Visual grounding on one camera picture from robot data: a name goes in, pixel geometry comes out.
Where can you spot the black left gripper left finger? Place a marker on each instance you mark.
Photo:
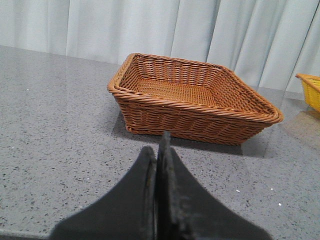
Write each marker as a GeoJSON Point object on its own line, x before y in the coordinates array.
{"type": "Point", "coordinates": [126, 212]}

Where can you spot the brown wicker basket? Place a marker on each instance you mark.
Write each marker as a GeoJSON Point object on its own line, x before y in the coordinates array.
{"type": "Point", "coordinates": [189, 99]}

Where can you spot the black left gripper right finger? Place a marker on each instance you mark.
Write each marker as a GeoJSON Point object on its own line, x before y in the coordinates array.
{"type": "Point", "coordinates": [187, 211]}

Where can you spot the white curtain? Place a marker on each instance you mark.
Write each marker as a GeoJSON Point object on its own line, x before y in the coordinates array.
{"type": "Point", "coordinates": [266, 42]}

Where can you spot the yellow wicker basket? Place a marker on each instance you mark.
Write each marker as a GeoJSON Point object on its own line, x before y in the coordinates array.
{"type": "Point", "coordinates": [311, 90]}

